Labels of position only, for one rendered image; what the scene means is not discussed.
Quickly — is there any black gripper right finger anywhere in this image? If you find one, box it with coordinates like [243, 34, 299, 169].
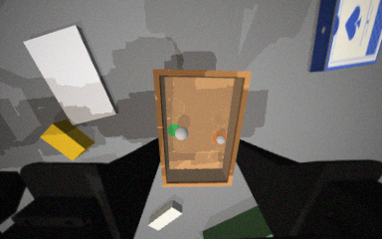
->
[236, 139, 382, 237]

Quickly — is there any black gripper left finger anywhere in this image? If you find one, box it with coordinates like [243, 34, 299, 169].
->
[20, 138, 160, 239]

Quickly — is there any green box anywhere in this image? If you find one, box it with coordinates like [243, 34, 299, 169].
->
[203, 206, 273, 239]

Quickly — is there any white rectangular block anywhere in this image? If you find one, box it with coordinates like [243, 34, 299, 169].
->
[148, 200, 182, 230]

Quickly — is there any white flat rectangular board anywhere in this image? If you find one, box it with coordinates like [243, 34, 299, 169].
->
[24, 25, 118, 125]

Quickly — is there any wooden ball-in-hole puzzle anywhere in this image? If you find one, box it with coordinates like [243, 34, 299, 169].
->
[153, 69, 252, 187]

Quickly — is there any yellow rectangular block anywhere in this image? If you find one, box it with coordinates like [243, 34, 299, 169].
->
[41, 119, 95, 160]

